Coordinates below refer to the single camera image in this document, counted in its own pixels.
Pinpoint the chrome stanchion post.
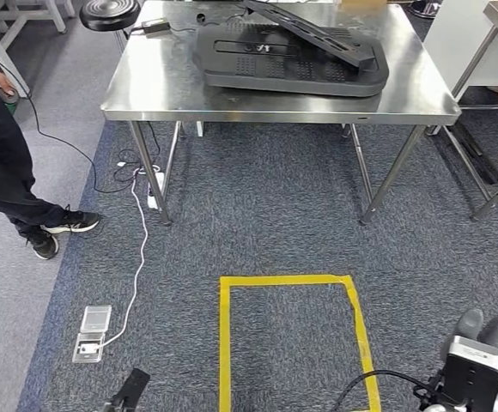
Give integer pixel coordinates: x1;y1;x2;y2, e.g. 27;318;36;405
408;0;442;21

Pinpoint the white power strip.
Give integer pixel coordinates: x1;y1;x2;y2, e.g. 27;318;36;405
147;170;166;211

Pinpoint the yellow floor tape square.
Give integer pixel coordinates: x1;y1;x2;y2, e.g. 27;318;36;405
218;274;382;412

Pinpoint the large black embossed cover panel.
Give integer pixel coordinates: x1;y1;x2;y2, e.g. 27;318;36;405
192;21;390;99

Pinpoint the white metal table frame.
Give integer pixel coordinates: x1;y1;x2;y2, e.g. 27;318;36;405
0;0;76;98

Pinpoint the black right camera bracket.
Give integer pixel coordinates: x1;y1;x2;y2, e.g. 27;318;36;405
413;375;447;412

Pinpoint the stainless steel workbench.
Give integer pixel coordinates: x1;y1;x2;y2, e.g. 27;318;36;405
101;0;462;227

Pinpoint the black power adapter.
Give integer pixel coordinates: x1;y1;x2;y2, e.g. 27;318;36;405
129;18;172;38

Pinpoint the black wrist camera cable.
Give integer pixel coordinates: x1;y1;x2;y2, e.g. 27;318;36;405
330;369;443;412

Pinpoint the black cable with round puck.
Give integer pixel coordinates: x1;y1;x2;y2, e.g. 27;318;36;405
169;8;249;34

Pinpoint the long black floor bar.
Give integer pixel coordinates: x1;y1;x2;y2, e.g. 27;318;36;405
447;119;498;186

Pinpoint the black left wrist bracket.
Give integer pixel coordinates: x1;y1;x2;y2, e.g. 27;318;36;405
98;368;151;412

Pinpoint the person's hand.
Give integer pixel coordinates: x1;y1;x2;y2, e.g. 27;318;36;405
0;70;18;98

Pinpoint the silver floor socket box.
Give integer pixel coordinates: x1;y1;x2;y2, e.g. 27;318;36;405
71;305;112;365

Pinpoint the long black plastic frame part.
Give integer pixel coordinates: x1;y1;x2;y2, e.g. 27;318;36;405
243;0;377;72

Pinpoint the black round stool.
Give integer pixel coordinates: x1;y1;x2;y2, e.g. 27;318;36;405
79;0;141;53

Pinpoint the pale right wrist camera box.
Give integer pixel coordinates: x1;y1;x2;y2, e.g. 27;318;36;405
440;335;498;412

